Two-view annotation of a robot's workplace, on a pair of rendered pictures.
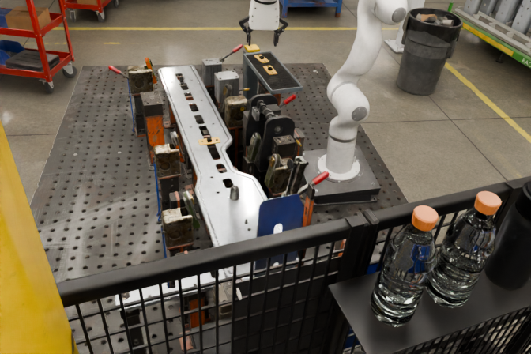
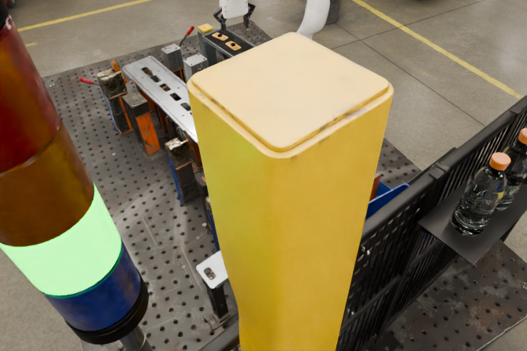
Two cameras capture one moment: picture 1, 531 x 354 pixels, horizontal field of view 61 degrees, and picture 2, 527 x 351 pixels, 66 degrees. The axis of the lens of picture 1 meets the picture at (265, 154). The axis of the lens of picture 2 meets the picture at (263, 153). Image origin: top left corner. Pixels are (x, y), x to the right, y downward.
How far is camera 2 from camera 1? 35 cm
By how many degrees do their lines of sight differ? 13
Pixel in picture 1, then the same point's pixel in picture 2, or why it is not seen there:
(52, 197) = not seen: hidden behind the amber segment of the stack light
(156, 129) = (147, 125)
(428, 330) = (496, 230)
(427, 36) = not seen: outside the picture
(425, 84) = (331, 14)
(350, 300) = (437, 228)
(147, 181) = (153, 172)
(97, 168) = (102, 175)
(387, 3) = not seen: outside the picture
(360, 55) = (315, 16)
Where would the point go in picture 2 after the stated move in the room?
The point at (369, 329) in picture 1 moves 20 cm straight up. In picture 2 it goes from (460, 243) to (496, 175)
